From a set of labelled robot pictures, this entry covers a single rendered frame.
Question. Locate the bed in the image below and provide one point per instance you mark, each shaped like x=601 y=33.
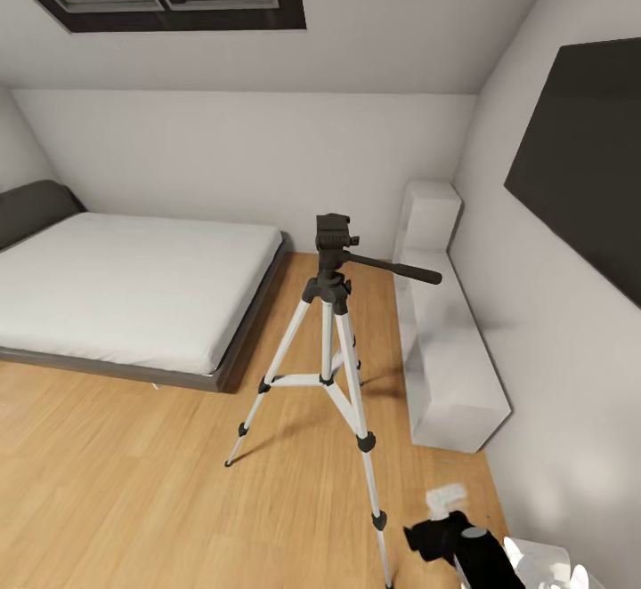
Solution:
x=157 y=300

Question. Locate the wall mounted tv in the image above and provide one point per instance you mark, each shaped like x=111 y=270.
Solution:
x=578 y=167

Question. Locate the camera tripod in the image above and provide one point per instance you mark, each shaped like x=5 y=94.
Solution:
x=332 y=237

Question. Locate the bookcase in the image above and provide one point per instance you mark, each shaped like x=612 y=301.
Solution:
x=454 y=397

